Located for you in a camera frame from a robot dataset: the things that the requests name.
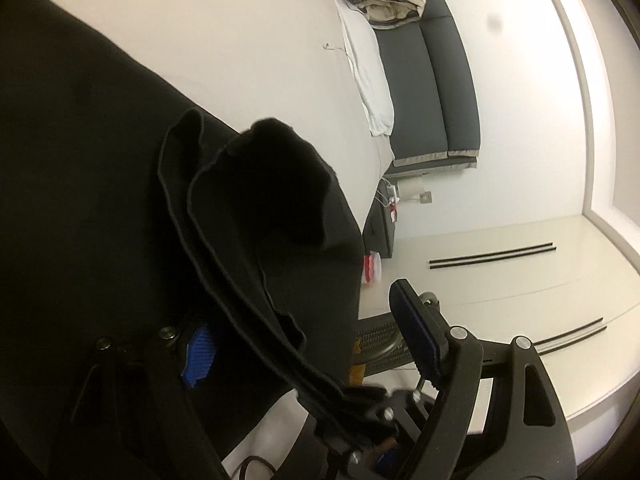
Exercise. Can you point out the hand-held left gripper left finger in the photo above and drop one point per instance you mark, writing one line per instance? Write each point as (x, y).
(200, 355)

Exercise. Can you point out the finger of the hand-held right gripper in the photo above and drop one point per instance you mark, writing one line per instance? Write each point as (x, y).
(380, 410)
(372, 460)

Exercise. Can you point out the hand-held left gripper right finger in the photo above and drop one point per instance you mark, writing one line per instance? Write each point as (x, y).
(415, 330)

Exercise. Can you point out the black pants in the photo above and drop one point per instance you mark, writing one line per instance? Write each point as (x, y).
(100, 185)

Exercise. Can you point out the orange bag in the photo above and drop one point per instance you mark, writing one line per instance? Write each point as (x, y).
(357, 360)

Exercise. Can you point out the white red striped bag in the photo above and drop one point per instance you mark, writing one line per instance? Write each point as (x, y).
(372, 267)

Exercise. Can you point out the white wardrobe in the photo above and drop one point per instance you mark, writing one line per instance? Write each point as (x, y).
(500, 290)

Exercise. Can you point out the dark grey nightstand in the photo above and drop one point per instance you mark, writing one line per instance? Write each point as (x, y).
(377, 225)

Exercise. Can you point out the small red white item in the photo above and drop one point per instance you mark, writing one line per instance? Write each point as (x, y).
(395, 210)

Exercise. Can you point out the grey padded headboard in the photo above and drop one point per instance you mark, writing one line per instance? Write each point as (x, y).
(445, 85)

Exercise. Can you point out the white pillow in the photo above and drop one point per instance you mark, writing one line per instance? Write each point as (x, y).
(372, 70)

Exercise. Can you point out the thin loose thread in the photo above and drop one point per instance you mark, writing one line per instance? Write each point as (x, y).
(330, 47)

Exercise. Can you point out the bed with white sheet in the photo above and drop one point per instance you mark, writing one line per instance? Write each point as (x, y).
(225, 35)

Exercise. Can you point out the wall socket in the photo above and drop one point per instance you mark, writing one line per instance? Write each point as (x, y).
(425, 196)

